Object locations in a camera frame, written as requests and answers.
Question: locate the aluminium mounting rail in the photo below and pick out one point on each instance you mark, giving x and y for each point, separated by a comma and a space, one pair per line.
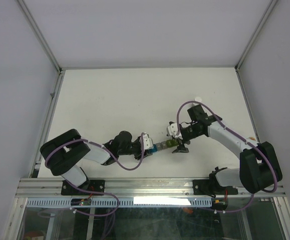
121, 187

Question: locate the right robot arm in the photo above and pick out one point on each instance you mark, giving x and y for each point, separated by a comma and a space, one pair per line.
258, 169

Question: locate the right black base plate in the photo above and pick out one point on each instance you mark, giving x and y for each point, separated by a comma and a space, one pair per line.
209, 188

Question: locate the white pill bottle blue label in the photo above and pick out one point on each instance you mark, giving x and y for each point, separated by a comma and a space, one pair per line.
198, 99

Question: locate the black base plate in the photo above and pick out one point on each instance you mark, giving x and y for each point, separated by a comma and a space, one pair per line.
92, 185
209, 188

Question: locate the green pill box THUR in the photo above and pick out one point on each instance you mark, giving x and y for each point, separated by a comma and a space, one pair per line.
175, 143

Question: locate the clear pill box SAT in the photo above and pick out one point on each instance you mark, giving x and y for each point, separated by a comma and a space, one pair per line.
164, 145

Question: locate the grey slotted cable duct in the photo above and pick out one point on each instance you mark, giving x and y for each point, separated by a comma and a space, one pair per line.
127, 202

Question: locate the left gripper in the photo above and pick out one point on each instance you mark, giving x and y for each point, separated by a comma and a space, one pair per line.
137, 156

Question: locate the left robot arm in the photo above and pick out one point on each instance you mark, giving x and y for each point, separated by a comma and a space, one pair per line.
63, 153

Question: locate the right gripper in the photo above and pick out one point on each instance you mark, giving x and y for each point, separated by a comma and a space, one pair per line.
181, 148

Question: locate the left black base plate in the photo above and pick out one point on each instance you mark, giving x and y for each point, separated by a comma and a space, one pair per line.
92, 185

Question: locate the green pill box SUN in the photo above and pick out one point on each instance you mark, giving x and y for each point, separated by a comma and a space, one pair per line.
170, 143

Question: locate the teal pill box FRI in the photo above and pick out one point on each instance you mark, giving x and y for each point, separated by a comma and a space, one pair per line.
153, 149

